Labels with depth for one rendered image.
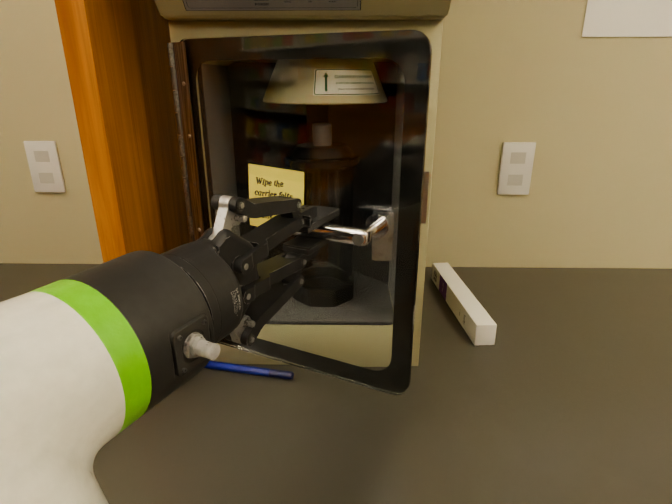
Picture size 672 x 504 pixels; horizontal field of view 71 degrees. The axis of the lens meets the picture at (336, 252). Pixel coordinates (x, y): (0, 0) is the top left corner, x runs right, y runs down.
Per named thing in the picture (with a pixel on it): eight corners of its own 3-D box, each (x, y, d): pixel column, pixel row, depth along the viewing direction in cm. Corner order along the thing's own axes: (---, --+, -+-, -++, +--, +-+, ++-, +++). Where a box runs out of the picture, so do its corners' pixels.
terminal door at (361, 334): (209, 337, 69) (177, 39, 55) (409, 395, 56) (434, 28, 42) (206, 339, 68) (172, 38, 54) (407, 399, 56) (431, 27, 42)
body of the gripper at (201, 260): (216, 378, 32) (288, 319, 40) (203, 262, 29) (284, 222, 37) (136, 351, 35) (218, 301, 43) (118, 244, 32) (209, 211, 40)
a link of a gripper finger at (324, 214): (281, 229, 46) (281, 222, 46) (315, 211, 52) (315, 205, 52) (308, 233, 45) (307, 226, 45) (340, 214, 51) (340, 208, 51)
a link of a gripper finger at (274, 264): (243, 288, 36) (243, 306, 37) (313, 256, 46) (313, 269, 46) (204, 279, 38) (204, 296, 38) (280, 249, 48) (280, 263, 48)
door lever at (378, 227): (311, 226, 54) (310, 204, 53) (388, 238, 50) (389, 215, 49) (286, 240, 50) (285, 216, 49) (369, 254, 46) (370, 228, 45)
